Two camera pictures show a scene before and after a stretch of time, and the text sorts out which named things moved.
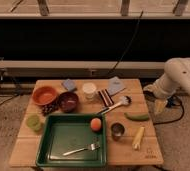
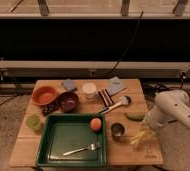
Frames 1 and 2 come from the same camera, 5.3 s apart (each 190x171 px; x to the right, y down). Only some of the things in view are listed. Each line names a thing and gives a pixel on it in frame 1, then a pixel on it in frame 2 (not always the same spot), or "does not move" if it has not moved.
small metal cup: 117,130 does not move
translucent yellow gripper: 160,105 → 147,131
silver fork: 91,147 does not move
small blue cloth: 70,84 does not move
